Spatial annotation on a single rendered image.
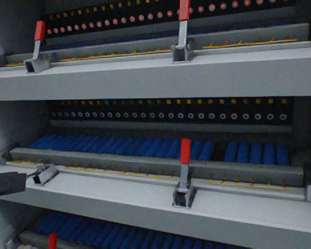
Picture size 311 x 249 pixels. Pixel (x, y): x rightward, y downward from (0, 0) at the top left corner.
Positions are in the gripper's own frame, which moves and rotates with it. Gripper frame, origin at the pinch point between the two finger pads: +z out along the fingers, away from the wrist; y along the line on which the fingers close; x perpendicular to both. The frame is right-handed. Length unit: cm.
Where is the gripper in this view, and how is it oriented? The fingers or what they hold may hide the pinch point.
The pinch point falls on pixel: (0, 183)
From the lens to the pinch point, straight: 47.6
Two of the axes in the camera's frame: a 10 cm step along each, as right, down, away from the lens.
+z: 3.8, 0.7, 9.2
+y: 9.2, 0.3, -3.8
